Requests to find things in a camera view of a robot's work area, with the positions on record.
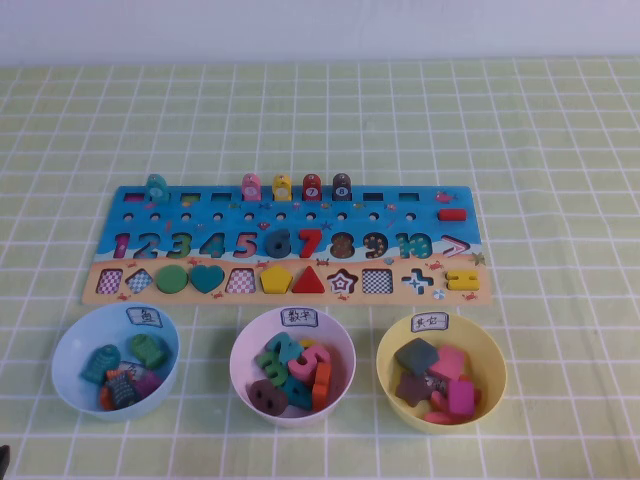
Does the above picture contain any red number seven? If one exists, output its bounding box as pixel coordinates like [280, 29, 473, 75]
[298, 228, 324, 260]

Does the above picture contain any light teal wooden fish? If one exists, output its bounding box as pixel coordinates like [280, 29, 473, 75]
[145, 173, 170, 203]

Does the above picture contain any red triangle piece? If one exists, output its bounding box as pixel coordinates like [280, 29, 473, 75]
[291, 265, 327, 295]

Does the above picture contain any brown wooden fish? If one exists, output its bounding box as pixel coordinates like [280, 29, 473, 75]
[331, 172, 353, 202]

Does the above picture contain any pink trapezoid piece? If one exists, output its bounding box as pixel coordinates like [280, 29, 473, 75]
[428, 343, 471, 381]

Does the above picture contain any dark grey wooden fish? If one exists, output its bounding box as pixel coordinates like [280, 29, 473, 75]
[105, 370, 138, 410]

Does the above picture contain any teal number two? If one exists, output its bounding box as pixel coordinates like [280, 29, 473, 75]
[263, 331, 301, 365]

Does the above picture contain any paper label inside blue bowl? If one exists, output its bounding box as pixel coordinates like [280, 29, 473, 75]
[117, 358, 146, 381]

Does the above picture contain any yellow equals sign piece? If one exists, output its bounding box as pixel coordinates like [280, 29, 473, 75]
[445, 270, 481, 292]

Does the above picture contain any green wooden fish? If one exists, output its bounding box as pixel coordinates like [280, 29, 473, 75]
[130, 333, 168, 370]

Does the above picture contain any red wooden fish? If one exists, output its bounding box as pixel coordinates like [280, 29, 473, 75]
[301, 173, 323, 202]

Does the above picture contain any pink plastic bowl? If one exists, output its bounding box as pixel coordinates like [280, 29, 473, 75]
[229, 306, 357, 429]

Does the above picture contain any yellow wooden fish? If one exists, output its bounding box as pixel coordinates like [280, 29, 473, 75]
[271, 173, 293, 202]

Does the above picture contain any green checkered tablecloth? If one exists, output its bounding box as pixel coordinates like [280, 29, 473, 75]
[0, 57, 640, 480]

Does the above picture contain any magenta rectangle piece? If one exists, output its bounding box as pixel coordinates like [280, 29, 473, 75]
[446, 378, 476, 417]

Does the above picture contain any yellow plastic bowl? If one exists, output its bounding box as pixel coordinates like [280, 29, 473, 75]
[375, 314, 508, 435]

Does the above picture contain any teal number four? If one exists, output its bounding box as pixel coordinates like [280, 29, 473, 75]
[282, 374, 316, 411]

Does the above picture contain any green number three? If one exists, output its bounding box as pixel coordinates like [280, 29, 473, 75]
[255, 349, 289, 381]

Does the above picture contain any orange number piece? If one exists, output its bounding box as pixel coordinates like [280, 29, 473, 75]
[312, 362, 333, 412]

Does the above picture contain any green circle piece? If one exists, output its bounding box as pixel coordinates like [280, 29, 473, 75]
[155, 265, 190, 296]

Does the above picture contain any dark blue number six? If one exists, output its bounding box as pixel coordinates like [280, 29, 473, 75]
[264, 228, 293, 261]

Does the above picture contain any light blue plastic bowl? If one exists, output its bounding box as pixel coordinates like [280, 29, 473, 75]
[50, 301, 181, 422]

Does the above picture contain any blue ocean puzzle board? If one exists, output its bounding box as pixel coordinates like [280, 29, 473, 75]
[81, 184, 494, 307]

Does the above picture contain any dark teal wooden fish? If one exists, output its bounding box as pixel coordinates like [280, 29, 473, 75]
[79, 343, 122, 385]

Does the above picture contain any yellow pentagon piece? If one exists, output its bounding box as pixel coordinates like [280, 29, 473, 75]
[259, 265, 294, 295]

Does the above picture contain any paper label on blue bowl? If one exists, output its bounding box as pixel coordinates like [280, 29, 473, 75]
[125, 305, 164, 329]

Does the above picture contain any paper label on pink bowl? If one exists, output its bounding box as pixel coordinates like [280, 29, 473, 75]
[281, 306, 320, 330]

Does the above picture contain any pink number five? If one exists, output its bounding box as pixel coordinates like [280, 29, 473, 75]
[286, 344, 331, 382]

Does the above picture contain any purple wooden fish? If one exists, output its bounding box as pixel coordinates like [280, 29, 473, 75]
[134, 372, 164, 399]

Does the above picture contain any teal heart piece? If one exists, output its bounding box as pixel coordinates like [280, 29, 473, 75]
[188, 264, 225, 296]

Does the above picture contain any dark grey square piece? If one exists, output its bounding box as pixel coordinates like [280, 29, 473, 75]
[393, 337, 440, 376]

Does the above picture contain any brown star piece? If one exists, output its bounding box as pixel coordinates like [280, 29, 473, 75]
[394, 372, 435, 409]

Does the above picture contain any paper label on yellow bowl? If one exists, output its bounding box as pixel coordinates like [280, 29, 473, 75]
[410, 312, 450, 334]

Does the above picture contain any brown number eight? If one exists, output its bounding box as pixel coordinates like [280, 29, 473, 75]
[248, 378, 290, 416]

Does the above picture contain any pink wooden fish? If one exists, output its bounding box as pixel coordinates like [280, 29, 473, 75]
[240, 172, 262, 202]

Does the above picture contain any coral pink oval piece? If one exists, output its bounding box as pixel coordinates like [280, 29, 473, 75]
[423, 409, 464, 426]

